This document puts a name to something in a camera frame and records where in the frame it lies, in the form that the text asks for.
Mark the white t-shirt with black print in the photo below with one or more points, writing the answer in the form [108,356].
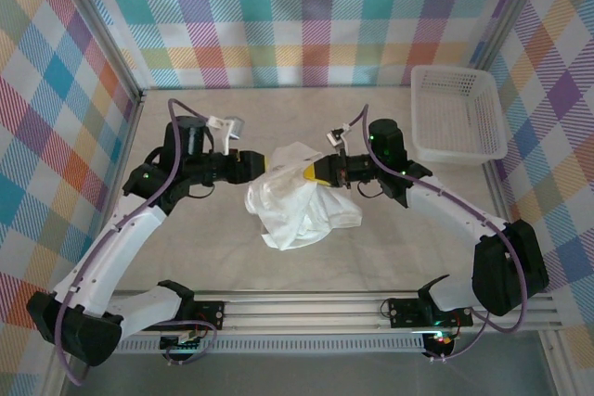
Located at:
[292,210]

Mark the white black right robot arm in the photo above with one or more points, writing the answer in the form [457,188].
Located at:
[445,210]

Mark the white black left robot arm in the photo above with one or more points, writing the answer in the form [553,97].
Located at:
[116,238]

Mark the white plastic mesh basket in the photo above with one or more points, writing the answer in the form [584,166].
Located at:
[420,104]

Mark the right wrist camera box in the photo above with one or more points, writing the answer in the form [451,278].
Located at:
[334,136]

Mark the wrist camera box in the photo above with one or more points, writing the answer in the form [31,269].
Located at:
[236,127]
[334,136]

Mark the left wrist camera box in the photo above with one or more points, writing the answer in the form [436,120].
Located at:
[236,127]

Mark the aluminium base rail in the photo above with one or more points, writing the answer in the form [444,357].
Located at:
[301,310]

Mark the aluminium frame post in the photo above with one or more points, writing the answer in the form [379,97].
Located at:
[508,11]
[99,20]

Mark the aluminium frame leg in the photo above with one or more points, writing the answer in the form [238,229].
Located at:
[55,382]
[554,368]

